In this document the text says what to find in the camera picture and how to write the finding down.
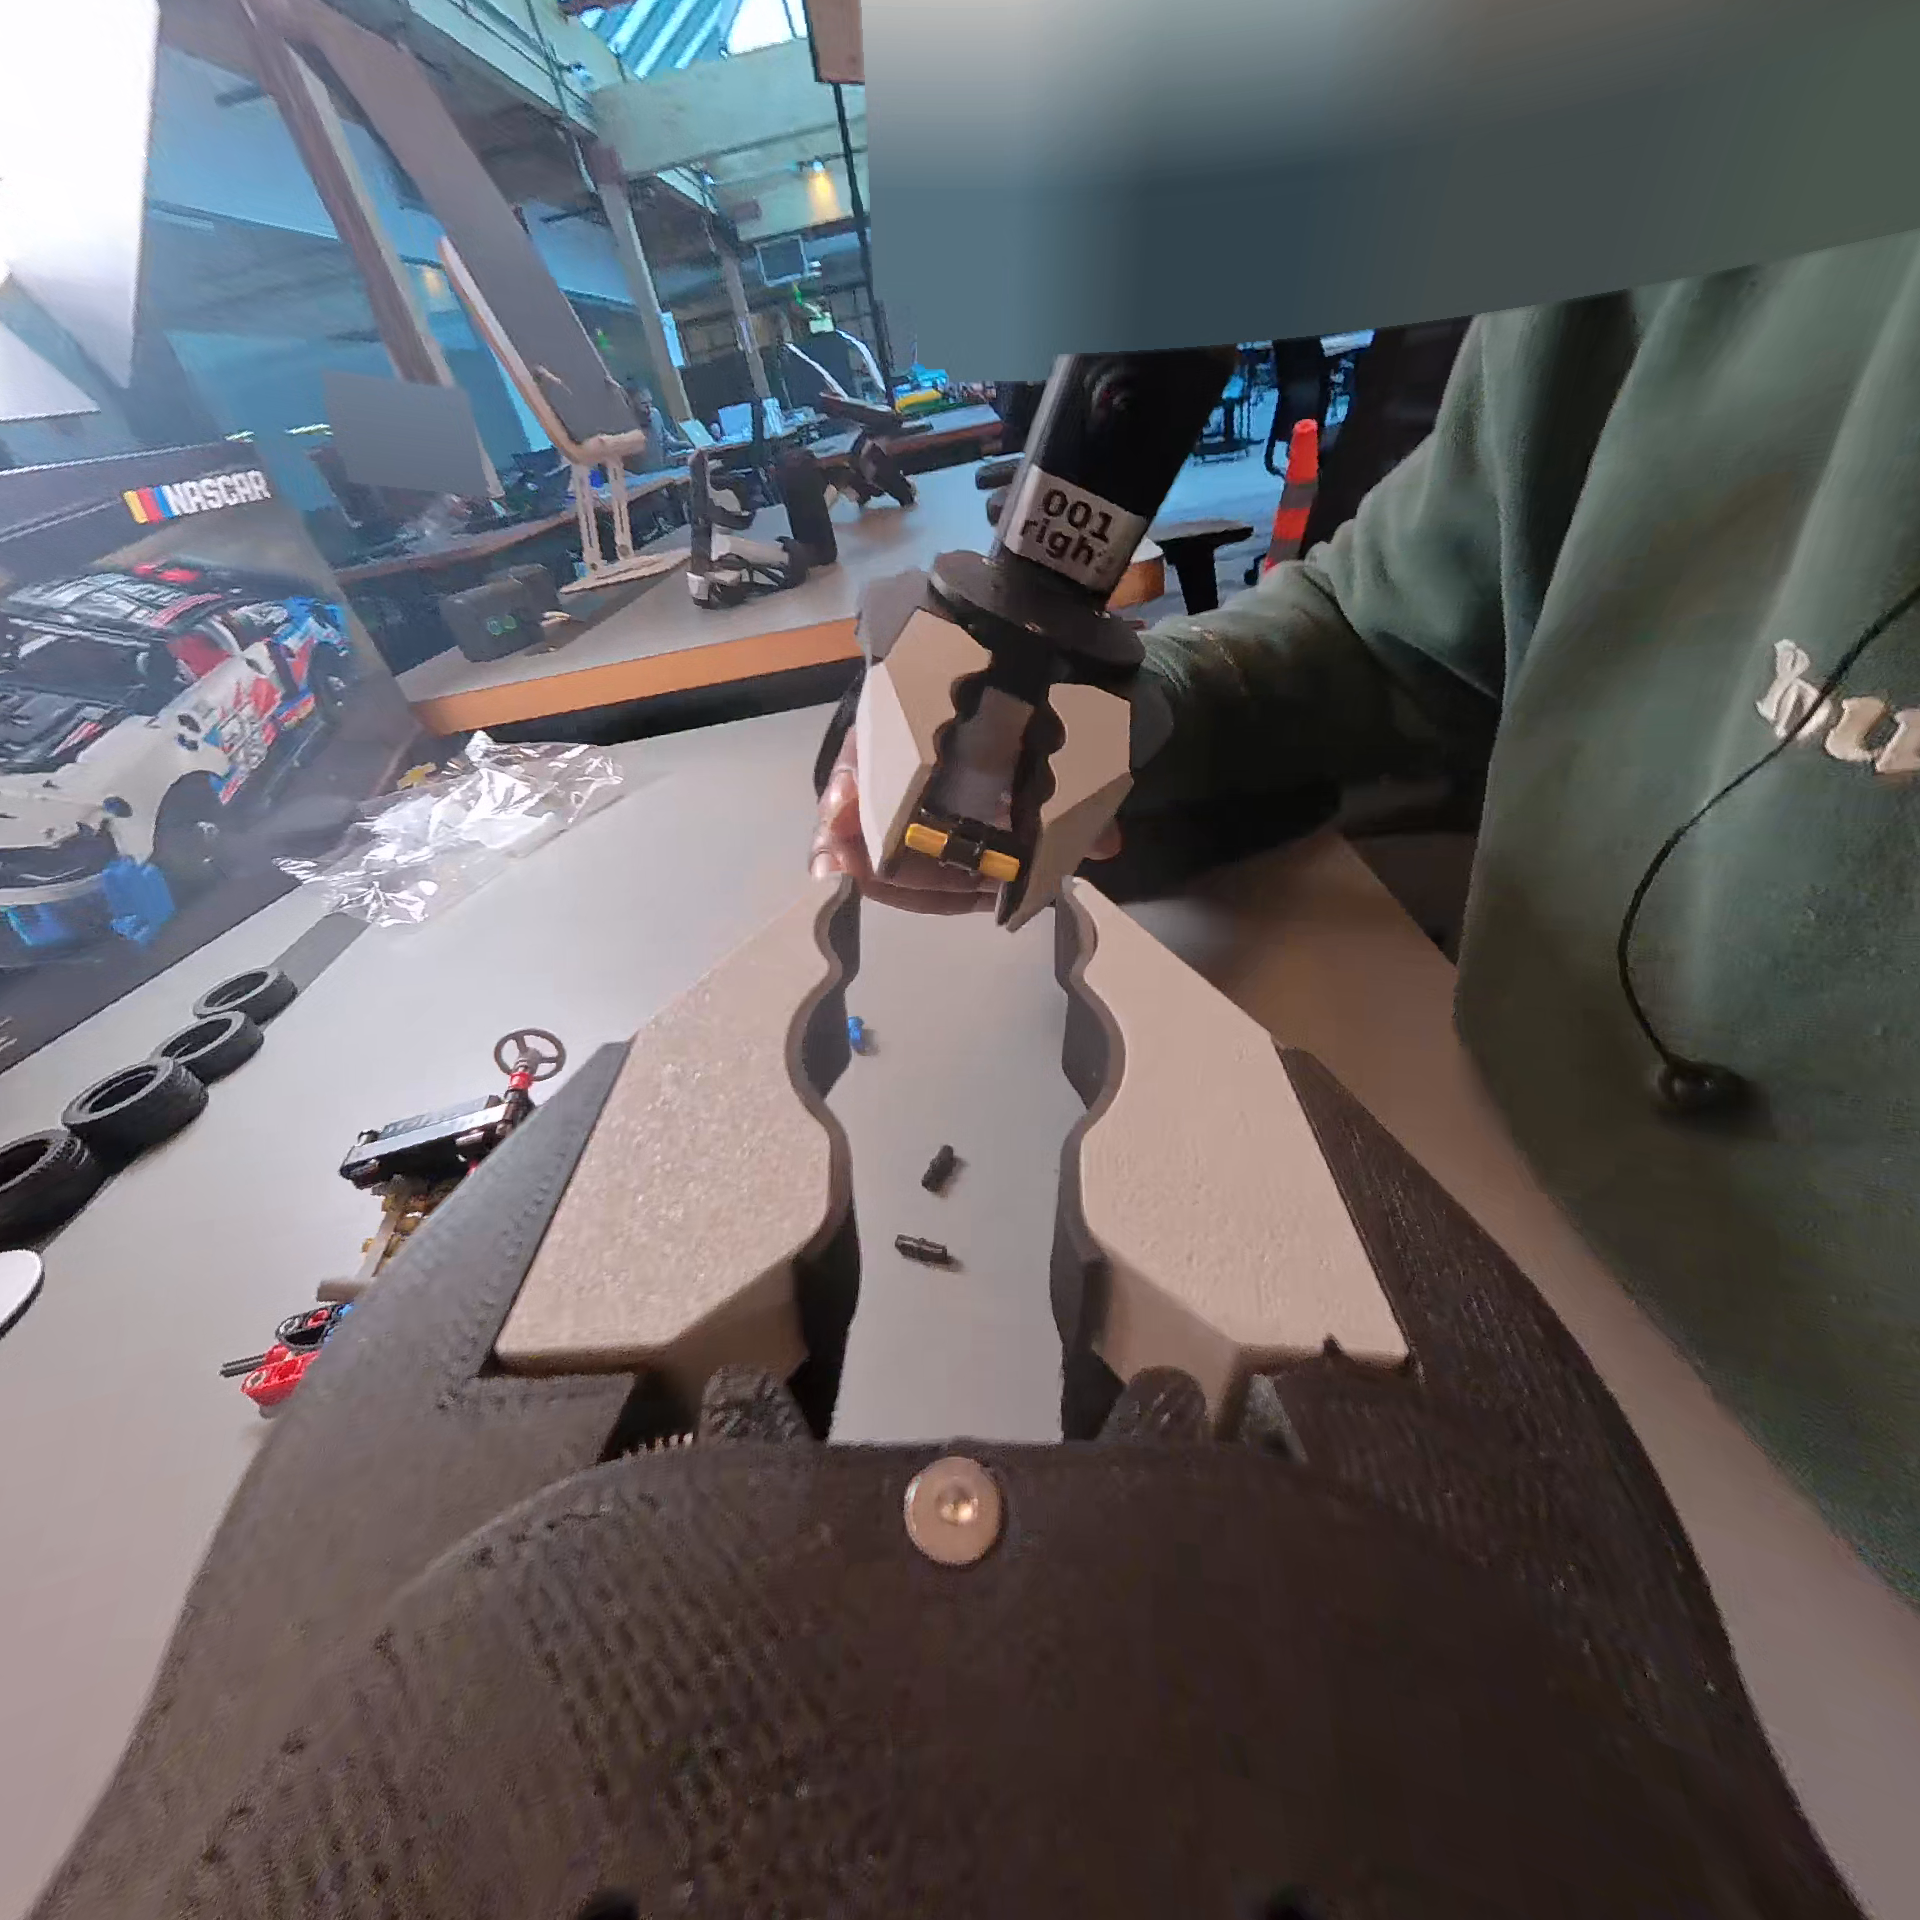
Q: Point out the wooden edged desk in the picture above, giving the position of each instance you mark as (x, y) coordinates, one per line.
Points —
(721, 600)

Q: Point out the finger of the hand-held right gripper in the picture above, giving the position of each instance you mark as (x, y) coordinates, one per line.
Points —
(909, 721)
(1088, 750)

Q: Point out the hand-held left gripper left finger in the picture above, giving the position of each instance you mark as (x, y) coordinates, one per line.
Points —
(691, 1185)

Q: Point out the yellow lego axle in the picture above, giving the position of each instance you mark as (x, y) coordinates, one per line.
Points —
(923, 836)

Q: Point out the black robot device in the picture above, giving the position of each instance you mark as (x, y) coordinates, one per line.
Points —
(811, 524)

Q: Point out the black lego pin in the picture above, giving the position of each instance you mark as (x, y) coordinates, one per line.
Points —
(923, 1248)
(941, 1171)

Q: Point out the person's right hand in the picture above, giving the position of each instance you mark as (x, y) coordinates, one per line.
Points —
(836, 825)

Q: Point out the lego set box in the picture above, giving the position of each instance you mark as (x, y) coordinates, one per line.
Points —
(181, 721)

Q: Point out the hanging monitor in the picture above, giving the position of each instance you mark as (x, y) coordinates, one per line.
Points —
(783, 258)

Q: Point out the orange traffic cone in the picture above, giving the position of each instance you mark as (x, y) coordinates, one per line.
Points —
(1293, 494)

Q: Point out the empty clear plastic bags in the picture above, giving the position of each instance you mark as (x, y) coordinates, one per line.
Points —
(451, 825)

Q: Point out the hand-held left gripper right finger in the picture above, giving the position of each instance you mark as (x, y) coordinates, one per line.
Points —
(1215, 1201)

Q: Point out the partly built lego car chassis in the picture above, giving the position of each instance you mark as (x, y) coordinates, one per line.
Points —
(421, 1141)

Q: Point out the small black box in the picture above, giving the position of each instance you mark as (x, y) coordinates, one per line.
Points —
(495, 615)

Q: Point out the pale wooden stand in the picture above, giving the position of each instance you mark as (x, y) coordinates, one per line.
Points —
(614, 442)

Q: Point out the black lego tyre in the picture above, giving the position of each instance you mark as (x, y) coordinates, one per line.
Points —
(44, 1218)
(134, 1142)
(248, 1015)
(211, 1069)

